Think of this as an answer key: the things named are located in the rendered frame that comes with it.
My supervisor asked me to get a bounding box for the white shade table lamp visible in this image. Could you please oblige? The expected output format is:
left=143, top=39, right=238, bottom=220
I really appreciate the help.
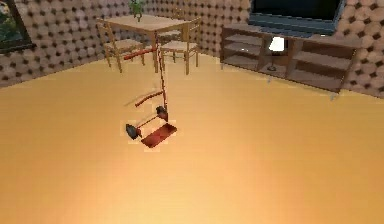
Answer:
left=266, top=36, right=286, bottom=73

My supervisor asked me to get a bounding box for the brown wooden shelf unit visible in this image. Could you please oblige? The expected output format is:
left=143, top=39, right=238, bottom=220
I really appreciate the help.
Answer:
left=219, top=23, right=364, bottom=94

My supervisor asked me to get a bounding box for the light wooden table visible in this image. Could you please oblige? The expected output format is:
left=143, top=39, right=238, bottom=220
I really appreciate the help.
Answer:
left=96, top=13, right=194, bottom=74

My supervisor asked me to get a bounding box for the light wooden chair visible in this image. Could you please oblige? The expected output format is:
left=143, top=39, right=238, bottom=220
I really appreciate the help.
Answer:
left=156, top=5, right=186, bottom=44
left=95, top=20, right=147, bottom=74
left=159, top=17, right=203, bottom=76

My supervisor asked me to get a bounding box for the green house plant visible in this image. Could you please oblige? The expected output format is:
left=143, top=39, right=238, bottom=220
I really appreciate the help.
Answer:
left=128, top=0, right=146, bottom=23

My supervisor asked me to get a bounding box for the black television set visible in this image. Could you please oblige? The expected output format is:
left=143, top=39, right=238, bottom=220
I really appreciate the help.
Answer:
left=248, top=0, right=347, bottom=37

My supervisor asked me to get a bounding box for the red hand truck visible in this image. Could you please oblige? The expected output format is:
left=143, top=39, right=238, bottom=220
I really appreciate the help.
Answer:
left=122, top=45, right=178, bottom=150

